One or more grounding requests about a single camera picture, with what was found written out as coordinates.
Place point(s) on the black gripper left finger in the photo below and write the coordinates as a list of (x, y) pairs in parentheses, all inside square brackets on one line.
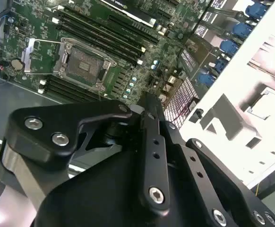
[(45, 123)]

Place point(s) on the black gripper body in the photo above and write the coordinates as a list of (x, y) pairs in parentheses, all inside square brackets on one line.
[(99, 196)]

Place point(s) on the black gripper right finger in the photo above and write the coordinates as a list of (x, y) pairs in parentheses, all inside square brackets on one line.
[(196, 166)]

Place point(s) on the metal socket cover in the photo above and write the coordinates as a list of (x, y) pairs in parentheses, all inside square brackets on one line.
[(27, 56)]

